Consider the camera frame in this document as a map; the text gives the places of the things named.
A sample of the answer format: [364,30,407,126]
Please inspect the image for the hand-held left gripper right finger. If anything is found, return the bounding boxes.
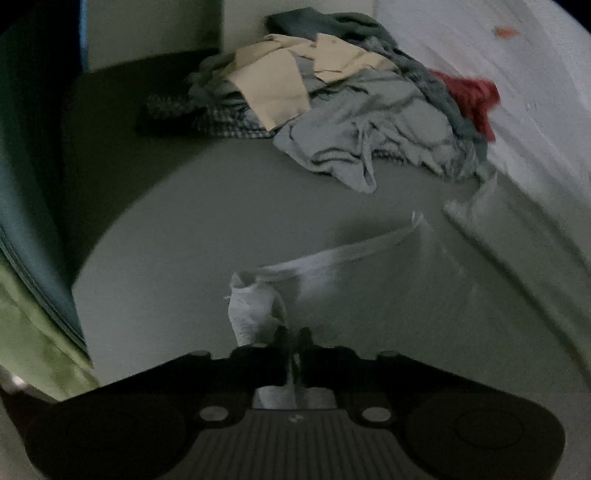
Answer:
[299,327,459,424]

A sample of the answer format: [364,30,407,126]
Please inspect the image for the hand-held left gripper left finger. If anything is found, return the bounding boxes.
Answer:
[139,325,293,424]

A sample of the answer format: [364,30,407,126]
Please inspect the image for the light grey thin garment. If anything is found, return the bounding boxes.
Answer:
[224,173,591,411]

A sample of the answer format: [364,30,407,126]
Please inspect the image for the grey sweatpants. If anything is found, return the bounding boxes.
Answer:
[272,69,485,195]

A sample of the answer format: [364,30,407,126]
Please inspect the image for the pile of crumpled clothes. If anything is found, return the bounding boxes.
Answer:
[264,11,490,160]

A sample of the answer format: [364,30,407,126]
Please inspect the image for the dark checked cloth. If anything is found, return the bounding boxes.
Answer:
[135,92,278,140]

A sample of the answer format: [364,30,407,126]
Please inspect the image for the green cloth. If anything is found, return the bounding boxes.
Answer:
[0,253,101,401]

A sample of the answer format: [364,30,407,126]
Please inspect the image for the cream cloth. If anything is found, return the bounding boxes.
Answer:
[230,33,399,132]

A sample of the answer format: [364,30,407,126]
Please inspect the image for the teal cushion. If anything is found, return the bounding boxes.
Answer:
[0,0,89,357]

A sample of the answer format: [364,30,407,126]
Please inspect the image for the red plaid cloth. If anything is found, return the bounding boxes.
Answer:
[429,69,502,142]

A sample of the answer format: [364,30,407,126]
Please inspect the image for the carrot print white sheet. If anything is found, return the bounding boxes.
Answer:
[374,0,591,222]

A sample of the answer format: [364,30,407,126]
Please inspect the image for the white board panel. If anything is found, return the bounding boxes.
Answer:
[85,0,225,71]

